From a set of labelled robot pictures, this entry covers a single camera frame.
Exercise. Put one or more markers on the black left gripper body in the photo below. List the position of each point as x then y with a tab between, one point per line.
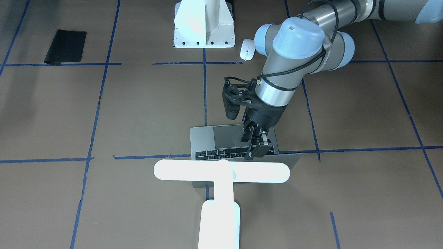
267	116

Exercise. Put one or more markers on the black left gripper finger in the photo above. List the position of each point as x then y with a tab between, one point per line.
248	131
259	146

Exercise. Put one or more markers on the grey laptop computer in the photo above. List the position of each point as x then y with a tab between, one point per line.
213	143

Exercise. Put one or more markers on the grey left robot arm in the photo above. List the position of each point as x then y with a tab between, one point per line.
306	44

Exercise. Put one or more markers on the white computer mouse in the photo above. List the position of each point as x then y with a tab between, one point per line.
247	50

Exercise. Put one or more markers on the white desk lamp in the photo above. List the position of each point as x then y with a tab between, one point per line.
219	223

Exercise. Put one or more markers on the black mouse pad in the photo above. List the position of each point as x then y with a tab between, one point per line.
67	47

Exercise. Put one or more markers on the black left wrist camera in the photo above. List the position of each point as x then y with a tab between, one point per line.
237	93

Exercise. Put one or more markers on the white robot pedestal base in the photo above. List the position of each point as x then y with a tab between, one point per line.
204	24

